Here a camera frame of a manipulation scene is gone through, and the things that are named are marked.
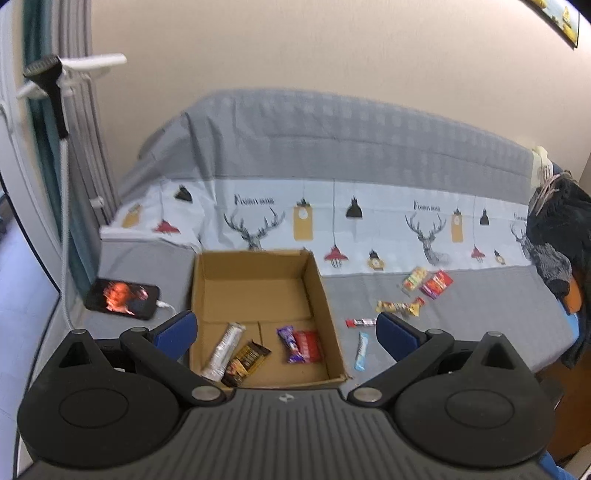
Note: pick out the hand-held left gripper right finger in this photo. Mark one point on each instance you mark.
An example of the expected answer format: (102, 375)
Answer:
(397, 334)

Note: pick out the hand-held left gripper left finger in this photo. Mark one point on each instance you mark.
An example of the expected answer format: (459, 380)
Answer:
(178, 332)

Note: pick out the silver snack bar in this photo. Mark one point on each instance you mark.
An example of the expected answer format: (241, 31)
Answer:
(225, 350)

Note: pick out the yellow green snack packet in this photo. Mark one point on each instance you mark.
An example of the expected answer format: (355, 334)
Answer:
(414, 278)

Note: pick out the brown chocolate bar packet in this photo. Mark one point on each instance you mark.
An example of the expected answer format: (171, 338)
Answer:
(247, 362)

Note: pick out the cardboard box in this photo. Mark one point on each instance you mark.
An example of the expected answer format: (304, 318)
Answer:
(258, 295)

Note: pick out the yellow nut bar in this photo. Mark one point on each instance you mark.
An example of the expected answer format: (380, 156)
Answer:
(397, 307)

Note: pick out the red white snack bar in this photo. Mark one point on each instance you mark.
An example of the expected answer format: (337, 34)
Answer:
(361, 322)

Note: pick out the light blue snack bar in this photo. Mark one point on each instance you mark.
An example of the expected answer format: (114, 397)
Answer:
(362, 350)

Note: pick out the red purple snack packet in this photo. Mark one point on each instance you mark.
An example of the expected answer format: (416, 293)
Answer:
(436, 284)

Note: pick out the black smartphone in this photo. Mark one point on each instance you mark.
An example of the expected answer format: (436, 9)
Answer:
(122, 299)

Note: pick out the grey bed sheet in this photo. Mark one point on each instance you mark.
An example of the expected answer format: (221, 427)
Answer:
(138, 263)

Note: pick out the dark clothes pile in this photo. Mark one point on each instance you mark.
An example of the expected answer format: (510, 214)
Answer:
(558, 230)

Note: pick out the blue cloth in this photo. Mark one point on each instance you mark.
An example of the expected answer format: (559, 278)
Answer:
(556, 468)

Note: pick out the grey curtain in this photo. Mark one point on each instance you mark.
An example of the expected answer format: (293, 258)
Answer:
(85, 138)

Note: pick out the teal curtain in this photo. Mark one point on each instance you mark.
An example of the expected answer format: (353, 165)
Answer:
(46, 152)

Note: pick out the cream soft object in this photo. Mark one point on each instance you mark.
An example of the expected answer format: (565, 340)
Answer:
(540, 161)

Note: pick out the white plastic hanger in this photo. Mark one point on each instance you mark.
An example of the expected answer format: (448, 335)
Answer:
(99, 61)

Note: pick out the white door frame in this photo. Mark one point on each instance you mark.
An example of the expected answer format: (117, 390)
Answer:
(18, 161)

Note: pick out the framed wall picture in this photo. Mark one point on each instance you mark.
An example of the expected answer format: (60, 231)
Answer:
(561, 18)

